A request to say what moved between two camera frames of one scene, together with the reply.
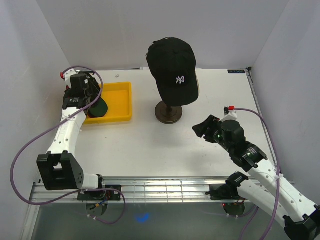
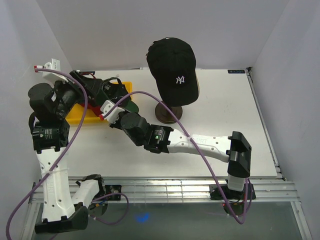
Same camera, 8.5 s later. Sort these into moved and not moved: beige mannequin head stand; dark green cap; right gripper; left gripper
Moved: right gripper; dark green cap
Not moved: beige mannequin head stand; left gripper
